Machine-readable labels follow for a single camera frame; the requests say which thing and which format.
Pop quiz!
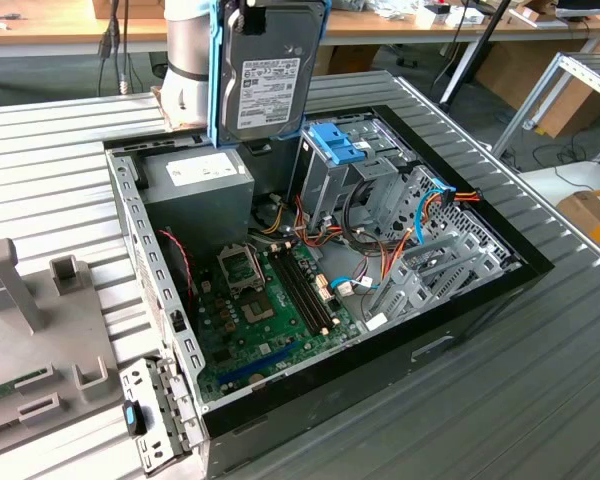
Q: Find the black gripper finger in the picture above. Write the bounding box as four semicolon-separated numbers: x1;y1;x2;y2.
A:
238;0;267;37

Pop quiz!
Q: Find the hard disk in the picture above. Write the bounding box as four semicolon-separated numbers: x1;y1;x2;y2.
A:
207;0;332;150

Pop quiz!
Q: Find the light blue data wire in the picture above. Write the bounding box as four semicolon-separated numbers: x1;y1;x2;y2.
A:
412;186;457;247
329;277;384;296

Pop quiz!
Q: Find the orange power wire black connector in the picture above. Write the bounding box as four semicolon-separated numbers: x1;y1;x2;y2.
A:
379;187;482;286

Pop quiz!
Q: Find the metal disk bay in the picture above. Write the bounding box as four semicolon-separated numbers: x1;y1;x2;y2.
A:
362;164;526;331

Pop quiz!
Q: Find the brown cardboard box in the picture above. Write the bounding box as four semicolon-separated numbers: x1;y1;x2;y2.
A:
312;44;381;76
92;0;167;20

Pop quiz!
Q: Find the wooden desk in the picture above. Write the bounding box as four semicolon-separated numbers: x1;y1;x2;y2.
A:
324;8;600;50
0;0;171;59

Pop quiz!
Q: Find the blue plastic drive latch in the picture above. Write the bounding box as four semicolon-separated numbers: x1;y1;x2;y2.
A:
308;122;369;166

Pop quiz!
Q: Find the small white box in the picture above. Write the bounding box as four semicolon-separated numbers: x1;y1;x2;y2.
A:
415;8;449;27
447;6;486;25

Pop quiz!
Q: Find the metal drive cage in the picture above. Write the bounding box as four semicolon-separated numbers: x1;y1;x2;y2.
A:
287;117;416;226

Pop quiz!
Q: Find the grey power supply unit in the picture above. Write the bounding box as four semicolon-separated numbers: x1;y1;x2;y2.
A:
138;144;256;251

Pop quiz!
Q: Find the black slanted stand pole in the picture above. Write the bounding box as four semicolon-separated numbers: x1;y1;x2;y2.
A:
438;0;512;114

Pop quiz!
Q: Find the CPU socket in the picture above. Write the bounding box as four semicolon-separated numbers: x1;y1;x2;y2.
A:
215;242;265;296

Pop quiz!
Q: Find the black RAM slot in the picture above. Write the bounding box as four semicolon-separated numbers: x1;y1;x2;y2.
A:
270;249;326;336
284;245;339;329

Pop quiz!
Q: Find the beige flat box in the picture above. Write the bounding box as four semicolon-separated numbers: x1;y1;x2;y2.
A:
508;7;570;30

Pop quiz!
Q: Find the square black chipset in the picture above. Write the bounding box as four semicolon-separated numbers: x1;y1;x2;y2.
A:
238;293;277;326

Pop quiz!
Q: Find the green motherboard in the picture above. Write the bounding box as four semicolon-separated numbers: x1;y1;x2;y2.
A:
192;239;369;404

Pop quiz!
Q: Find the dark monitor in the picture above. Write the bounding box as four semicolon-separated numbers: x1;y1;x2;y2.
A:
554;0;600;22

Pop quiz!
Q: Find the blue expansion slot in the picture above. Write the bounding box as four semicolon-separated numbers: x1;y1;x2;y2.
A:
217;342;301;386

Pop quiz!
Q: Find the grey parts rack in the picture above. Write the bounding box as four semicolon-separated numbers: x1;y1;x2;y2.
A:
0;238;124;461

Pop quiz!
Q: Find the cardboard box with label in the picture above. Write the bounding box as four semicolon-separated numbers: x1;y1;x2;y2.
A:
554;187;600;259

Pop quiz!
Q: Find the black open PC case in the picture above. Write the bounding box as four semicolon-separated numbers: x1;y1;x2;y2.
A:
102;103;555;480

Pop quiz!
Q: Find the blue black latch tab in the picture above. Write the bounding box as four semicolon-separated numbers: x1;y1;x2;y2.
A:
121;399;149;435

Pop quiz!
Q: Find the brown square base plate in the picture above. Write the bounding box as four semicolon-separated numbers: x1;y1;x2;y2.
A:
150;85;210;132

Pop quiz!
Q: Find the thick black cable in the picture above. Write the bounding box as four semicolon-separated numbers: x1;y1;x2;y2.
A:
342;177;382;247

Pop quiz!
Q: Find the orange red wire bundle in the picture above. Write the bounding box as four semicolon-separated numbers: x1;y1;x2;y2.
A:
249;193;347;252

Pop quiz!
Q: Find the aluminium frame shelf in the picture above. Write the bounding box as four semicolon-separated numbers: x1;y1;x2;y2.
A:
492;49;600;164

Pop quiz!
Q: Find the silver slot retention bracket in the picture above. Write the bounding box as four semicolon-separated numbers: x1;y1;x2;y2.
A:
119;355;206;475

